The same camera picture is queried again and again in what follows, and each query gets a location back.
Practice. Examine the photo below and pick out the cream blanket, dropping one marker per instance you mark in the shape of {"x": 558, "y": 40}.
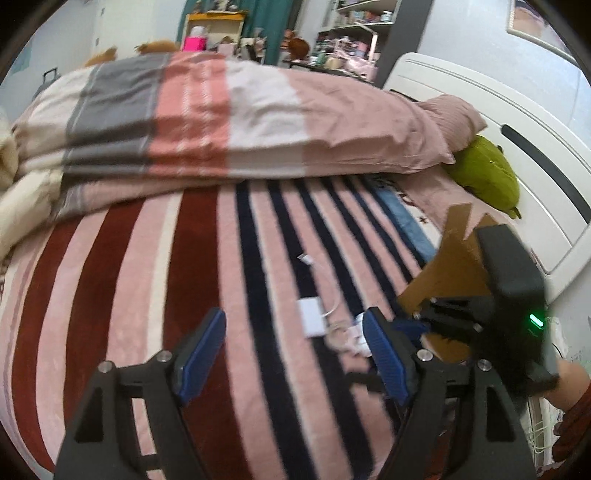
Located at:
{"x": 18, "y": 184}

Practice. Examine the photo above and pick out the white adapter block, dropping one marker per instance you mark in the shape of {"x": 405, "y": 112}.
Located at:
{"x": 310, "y": 318}

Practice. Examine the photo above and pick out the white bed headboard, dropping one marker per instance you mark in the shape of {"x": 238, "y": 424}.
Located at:
{"x": 531, "y": 138}

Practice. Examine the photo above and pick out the striped pink grey duvet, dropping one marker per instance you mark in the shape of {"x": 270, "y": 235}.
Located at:
{"x": 194, "y": 120}

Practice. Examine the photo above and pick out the pink pillow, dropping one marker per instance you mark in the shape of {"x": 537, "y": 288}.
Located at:
{"x": 455, "y": 122}

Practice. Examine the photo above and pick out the dark brown plush toy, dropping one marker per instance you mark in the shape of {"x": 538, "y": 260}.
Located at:
{"x": 298, "y": 48}

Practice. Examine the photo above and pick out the yellow wooden shelf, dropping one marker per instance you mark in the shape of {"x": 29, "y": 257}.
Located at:
{"x": 217, "y": 27}

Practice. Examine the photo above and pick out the green plush toy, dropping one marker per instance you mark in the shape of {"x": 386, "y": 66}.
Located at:
{"x": 489, "y": 173}

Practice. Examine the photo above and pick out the striped red pink blanket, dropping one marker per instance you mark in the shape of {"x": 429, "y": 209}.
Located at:
{"x": 138, "y": 300}

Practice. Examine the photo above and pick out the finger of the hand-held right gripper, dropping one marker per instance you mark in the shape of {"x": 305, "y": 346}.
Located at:
{"x": 450, "y": 316}

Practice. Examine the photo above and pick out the framed wall picture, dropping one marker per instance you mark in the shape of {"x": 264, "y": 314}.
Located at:
{"x": 538, "y": 25}

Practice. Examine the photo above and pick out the person's right forearm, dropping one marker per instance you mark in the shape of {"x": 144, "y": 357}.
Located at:
{"x": 575, "y": 392}

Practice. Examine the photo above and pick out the blue denim cloth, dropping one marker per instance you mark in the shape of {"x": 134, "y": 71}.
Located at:
{"x": 406, "y": 221}

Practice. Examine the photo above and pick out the cluttered storage shelf unit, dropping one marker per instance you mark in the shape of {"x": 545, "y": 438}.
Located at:
{"x": 355, "y": 37}

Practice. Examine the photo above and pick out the teal curtain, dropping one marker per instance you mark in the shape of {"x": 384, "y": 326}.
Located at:
{"x": 277, "y": 23}

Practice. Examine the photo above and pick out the pink bottle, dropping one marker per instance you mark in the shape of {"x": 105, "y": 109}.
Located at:
{"x": 194, "y": 42}

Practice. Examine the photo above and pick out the brown cardboard box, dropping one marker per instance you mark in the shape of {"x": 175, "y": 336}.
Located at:
{"x": 455, "y": 267}

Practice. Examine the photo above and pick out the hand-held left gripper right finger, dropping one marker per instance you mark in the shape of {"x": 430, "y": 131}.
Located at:
{"x": 385, "y": 360}

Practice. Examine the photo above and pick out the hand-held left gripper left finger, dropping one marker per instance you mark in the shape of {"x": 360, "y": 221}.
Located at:
{"x": 203, "y": 357}

